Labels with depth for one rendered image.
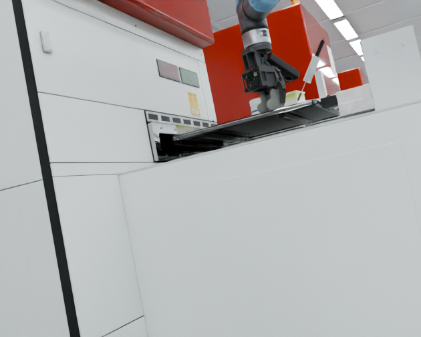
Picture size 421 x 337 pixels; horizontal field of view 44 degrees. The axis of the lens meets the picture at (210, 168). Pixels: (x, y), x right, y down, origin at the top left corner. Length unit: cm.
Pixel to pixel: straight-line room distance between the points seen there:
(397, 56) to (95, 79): 60
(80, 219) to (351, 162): 50
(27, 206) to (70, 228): 9
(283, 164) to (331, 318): 29
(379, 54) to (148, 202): 53
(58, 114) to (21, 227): 22
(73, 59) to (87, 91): 7
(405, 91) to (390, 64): 6
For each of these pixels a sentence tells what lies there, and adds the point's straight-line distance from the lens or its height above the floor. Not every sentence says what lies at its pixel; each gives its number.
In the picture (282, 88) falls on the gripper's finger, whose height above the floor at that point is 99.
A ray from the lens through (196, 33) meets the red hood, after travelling 161.
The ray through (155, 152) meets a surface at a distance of 127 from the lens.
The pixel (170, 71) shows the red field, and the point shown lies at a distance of 147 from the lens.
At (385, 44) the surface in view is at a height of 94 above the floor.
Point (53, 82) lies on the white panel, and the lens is 104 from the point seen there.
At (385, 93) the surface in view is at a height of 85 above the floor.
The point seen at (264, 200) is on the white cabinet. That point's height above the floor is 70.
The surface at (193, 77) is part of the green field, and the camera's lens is 160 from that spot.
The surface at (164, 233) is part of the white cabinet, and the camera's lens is 108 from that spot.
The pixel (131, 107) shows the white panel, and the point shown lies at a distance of 125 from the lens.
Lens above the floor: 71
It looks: 4 degrees up
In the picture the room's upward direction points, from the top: 11 degrees counter-clockwise
